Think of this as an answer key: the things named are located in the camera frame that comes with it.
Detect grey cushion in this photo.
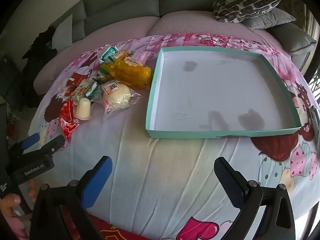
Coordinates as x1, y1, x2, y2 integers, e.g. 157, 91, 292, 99
240, 7, 297, 29

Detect black and white patterned cushion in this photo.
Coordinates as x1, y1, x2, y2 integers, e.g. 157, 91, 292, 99
213, 0, 282, 22

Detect red patterned cloth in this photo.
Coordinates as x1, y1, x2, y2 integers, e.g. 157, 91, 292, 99
89, 214, 142, 240

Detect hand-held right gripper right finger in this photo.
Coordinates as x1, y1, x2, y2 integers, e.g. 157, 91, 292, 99
214, 157, 300, 240

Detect small green snack packet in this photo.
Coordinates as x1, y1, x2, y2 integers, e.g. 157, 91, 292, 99
99, 44, 118, 64

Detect pink snack packet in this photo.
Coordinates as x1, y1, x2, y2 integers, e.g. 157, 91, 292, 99
131, 51, 154, 64

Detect large yellow snack packet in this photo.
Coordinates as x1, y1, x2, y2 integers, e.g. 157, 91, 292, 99
100, 57, 152, 89

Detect white bun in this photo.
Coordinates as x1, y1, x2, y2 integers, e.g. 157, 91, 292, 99
100, 79, 142, 120

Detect grey sofa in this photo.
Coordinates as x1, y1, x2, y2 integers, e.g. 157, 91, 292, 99
71, 0, 318, 68

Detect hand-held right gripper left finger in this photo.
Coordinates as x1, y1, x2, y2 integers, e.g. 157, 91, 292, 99
29, 156, 113, 240

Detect printed blanket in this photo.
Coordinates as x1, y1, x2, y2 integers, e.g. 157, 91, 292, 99
25, 34, 320, 240

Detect person's left hand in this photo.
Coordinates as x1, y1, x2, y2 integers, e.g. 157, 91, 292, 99
0, 179, 38, 222

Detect red snack packet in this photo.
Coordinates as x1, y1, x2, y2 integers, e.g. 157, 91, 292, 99
59, 97, 80, 142

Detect pale jelly cup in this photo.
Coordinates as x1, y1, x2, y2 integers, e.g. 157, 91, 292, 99
76, 98, 93, 120

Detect beige snack packet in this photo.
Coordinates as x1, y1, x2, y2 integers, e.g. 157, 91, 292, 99
110, 50, 133, 63

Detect silver packet with orange print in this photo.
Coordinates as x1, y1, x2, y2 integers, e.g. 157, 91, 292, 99
72, 79, 90, 100

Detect pink sofa cover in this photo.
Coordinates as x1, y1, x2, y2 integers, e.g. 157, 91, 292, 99
34, 11, 293, 95

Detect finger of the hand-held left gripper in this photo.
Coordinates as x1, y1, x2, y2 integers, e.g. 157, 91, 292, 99
19, 135, 65, 159
9, 133, 41, 155

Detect light blue pillow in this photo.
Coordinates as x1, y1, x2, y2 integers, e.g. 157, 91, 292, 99
52, 14, 73, 50

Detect dark clothing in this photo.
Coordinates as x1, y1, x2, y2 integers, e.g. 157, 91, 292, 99
22, 26, 58, 98

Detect shallow teal cardboard box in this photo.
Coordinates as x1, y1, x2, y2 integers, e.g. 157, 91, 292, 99
145, 46, 302, 139

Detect person's pink clothing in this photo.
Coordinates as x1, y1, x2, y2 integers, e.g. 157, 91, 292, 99
0, 214, 32, 240

